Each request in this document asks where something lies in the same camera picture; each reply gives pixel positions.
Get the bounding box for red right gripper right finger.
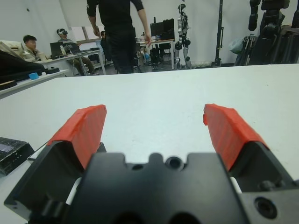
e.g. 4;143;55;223
202;103;296;194

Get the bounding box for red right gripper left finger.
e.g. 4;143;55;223
4;104;107;216

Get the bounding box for black foil-wrapped box lid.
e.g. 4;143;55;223
0;137;36;176

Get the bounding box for white side table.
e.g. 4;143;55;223
0;69;70;99

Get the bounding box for white desk with laptops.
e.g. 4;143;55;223
37;48;107;77

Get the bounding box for folded black stands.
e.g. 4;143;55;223
234;34;260;66

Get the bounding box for black laptop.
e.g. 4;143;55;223
50;42;69;59

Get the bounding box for pale green plastic bag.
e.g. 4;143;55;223
229;38;245;56

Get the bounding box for seated person in dark clothes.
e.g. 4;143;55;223
100;30;113;63

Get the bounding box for large black case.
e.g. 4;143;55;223
0;49;45;83

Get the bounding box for seated person wearing VR headset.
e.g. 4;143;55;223
56;28;95;76

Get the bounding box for seated man in beige jacket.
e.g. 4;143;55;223
22;35;47;63

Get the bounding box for tall black metal stand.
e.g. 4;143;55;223
211;0;225;69

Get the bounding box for standing person in black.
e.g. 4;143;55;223
86;0;152;74

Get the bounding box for black office chair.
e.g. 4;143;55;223
149;47;164;70

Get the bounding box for silver humanoid robot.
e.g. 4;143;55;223
173;3;192;70

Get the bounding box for beige bag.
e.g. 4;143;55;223
0;40;27;62

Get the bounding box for white desk with monitor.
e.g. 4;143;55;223
135;38;176;70

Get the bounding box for black humanoid robot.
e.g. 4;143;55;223
247;0;299;66

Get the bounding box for black computer monitor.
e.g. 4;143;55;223
150;17;175;41

